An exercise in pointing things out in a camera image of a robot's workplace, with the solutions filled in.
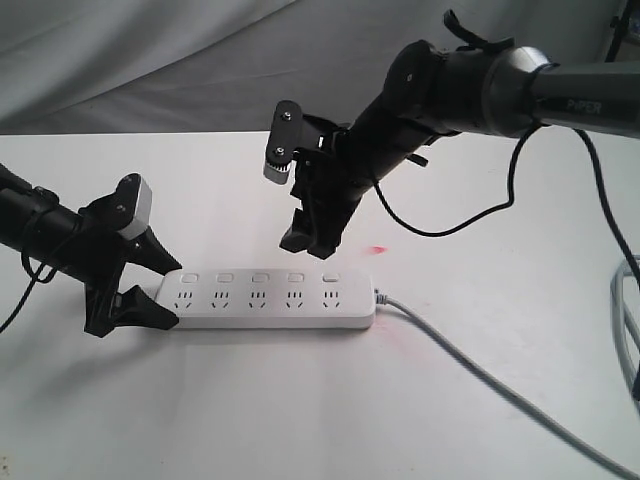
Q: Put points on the white five-outlet power strip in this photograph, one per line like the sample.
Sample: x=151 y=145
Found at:
x=250 y=299

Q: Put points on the black tripod stand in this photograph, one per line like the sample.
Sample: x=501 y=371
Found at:
x=616 y=31

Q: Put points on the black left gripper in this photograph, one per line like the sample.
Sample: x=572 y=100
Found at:
x=86 y=246

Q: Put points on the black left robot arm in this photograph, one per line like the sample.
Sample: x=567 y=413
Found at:
x=22 y=225

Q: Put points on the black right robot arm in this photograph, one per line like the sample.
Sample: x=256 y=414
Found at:
x=429 y=95

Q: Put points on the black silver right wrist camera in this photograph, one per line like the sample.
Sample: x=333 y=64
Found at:
x=284 y=137

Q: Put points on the grey backdrop cloth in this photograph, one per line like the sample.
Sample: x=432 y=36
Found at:
x=97 y=67

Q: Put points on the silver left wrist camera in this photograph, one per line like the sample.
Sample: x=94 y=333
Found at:
x=132 y=204

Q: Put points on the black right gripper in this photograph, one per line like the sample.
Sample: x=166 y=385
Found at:
x=336 y=165

